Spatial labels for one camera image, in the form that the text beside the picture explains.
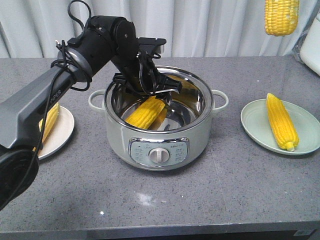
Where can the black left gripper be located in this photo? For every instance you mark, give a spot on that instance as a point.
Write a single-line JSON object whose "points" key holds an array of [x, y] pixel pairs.
{"points": [[141, 77]]}

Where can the yellow corn cob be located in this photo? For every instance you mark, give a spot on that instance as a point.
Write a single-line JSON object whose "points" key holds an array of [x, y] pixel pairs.
{"points": [[281, 124], [144, 116], [51, 119], [281, 17]]}

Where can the light green plate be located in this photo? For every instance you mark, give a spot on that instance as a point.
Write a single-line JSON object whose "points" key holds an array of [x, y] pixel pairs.
{"points": [[254, 119]]}

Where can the white plate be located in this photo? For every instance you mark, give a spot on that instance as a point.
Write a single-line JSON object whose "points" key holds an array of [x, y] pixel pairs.
{"points": [[59, 134]]}

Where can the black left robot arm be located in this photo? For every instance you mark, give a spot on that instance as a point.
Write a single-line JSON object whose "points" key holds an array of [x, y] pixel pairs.
{"points": [[103, 39]]}

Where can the green electric cooking pot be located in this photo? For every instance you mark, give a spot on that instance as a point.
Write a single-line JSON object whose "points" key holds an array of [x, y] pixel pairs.
{"points": [[178, 136]]}

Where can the grey curtain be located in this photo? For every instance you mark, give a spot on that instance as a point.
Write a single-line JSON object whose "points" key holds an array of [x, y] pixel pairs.
{"points": [[192, 28]]}

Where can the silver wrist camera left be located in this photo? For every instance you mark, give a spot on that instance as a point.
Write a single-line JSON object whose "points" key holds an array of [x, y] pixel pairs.
{"points": [[154, 47]]}

